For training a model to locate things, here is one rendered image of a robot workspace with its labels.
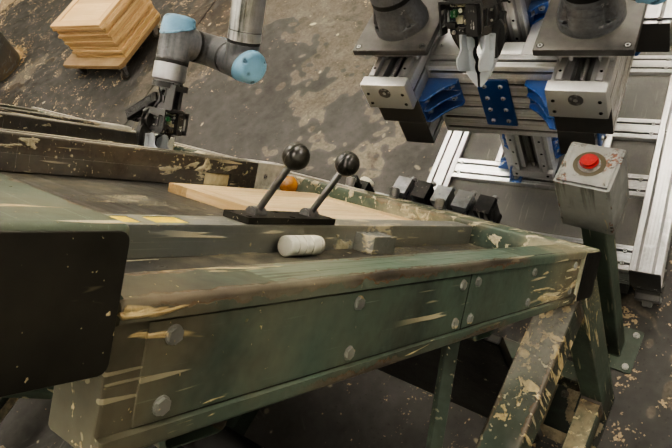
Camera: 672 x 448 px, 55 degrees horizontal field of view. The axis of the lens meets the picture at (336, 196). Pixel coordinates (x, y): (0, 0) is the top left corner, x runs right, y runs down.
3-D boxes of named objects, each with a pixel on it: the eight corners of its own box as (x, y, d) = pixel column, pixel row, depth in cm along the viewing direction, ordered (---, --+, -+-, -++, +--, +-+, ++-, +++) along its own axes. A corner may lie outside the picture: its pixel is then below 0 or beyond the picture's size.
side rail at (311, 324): (574, 303, 130) (587, 251, 129) (94, 467, 41) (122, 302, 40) (545, 294, 134) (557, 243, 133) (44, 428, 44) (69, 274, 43)
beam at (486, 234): (591, 298, 140) (603, 249, 139) (576, 303, 130) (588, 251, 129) (51, 137, 267) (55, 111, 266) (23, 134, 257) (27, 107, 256)
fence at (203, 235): (469, 243, 144) (472, 226, 144) (93, 261, 67) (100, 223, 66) (449, 237, 147) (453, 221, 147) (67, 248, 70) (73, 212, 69)
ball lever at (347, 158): (319, 228, 100) (369, 163, 95) (304, 228, 97) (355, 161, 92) (305, 212, 102) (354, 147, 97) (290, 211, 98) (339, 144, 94)
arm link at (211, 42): (242, 79, 155) (204, 69, 147) (216, 67, 162) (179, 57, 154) (251, 47, 153) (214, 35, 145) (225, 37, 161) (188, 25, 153)
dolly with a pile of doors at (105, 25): (172, 27, 444) (138, -21, 415) (131, 82, 420) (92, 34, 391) (114, 29, 476) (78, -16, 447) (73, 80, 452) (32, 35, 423)
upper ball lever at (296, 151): (268, 228, 90) (320, 155, 85) (249, 228, 87) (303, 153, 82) (253, 210, 92) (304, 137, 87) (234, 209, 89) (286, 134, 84)
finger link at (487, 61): (468, 95, 103) (466, 37, 99) (482, 84, 107) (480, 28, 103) (487, 96, 101) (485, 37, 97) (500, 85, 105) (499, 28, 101)
